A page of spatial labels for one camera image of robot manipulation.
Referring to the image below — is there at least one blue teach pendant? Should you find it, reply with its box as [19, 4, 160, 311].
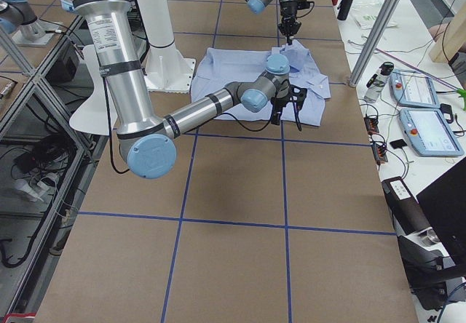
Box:
[389, 69, 440, 108]
[399, 108, 464, 157]

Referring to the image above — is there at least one upper blue teach pendant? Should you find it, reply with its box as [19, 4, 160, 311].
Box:
[389, 69, 440, 108]

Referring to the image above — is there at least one light blue striped shirt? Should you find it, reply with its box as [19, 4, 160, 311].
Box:
[191, 40, 331, 126]

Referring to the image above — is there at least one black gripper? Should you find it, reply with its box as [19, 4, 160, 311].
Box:
[271, 96, 288, 124]
[278, 8, 301, 45]

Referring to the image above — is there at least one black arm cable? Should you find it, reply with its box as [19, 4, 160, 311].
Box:
[296, 0, 316, 20]
[105, 82, 303, 175]

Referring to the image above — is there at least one lower blue teach pendant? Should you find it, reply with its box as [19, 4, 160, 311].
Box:
[399, 108, 464, 157]

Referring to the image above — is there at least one aluminium frame post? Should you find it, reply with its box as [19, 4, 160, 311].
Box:
[349, 0, 400, 88]

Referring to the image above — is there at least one metal reacher grabber tool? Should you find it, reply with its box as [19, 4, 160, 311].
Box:
[376, 47, 465, 100]

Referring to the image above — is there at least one clear water bottle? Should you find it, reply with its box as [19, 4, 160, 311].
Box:
[363, 61, 395, 103]

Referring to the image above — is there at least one black thermos bottle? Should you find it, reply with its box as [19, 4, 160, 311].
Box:
[337, 0, 353, 21]

